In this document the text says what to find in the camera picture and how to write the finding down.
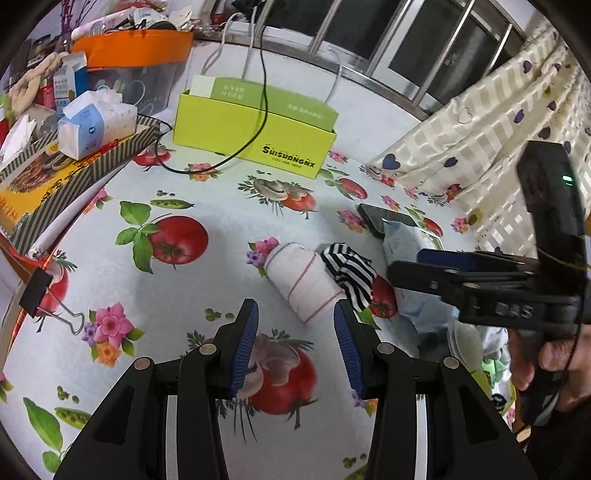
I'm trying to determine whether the blue face mask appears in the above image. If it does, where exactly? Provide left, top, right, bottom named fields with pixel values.
left=394, top=288, right=459, bottom=334

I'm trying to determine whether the light grey cloth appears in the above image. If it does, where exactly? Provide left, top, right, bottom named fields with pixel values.
left=478, top=326, right=511, bottom=366

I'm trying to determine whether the person's right hand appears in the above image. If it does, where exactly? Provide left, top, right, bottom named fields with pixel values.
left=509, top=318, right=590, bottom=412

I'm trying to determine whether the wet wipes pack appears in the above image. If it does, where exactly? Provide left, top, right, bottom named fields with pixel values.
left=383, top=220, right=444, bottom=266

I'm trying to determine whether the clear plastic lidded cup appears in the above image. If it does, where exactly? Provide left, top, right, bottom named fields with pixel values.
left=447, top=321, right=484, bottom=373

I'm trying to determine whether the black white striped cloth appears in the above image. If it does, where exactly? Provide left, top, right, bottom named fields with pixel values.
left=321, top=243, right=378, bottom=312

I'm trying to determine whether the black smartphone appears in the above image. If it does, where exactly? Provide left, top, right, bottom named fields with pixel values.
left=356, top=203, right=417, bottom=240

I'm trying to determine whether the white rolled sock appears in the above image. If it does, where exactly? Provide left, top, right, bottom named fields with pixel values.
left=264, top=243, right=345, bottom=324

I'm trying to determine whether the black binder clip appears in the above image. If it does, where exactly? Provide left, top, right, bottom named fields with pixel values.
left=18, top=267, right=85, bottom=336

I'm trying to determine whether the heart patterned curtain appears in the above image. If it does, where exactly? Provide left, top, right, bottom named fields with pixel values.
left=365, top=20, right=590, bottom=255

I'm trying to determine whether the green inner box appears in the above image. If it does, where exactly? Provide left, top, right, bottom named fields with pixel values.
left=189, top=75, right=339, bottom=131

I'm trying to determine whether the yellow-green cardboard box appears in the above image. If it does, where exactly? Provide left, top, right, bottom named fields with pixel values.
left=173, top=92, right=335, bottom=179

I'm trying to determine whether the striped cardboard tray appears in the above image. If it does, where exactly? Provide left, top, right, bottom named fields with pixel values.
left=1, top=115, right=160, bottom=255

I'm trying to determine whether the blue white tissue pack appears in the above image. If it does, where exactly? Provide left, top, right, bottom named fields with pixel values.
left=57, top=89, right=138, bottom=160

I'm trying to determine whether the beige braided toy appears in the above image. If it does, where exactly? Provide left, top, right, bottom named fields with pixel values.
left=9, top=52, right=69, bottom=118

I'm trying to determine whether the blue white carton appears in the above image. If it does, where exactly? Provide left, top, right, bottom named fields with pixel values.
left=53, top=51, right=88, bottom=114

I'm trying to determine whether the orange storage box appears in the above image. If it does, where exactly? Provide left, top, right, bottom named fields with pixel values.
left=72, top=29, right=193, bottom=69

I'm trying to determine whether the black cable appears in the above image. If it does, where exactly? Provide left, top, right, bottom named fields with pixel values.
left=151, top=0, right=270, bottom=175

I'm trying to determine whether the white charging cable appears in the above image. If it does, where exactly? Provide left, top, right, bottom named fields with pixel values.
left=200, top=11, right=260, bottom=82

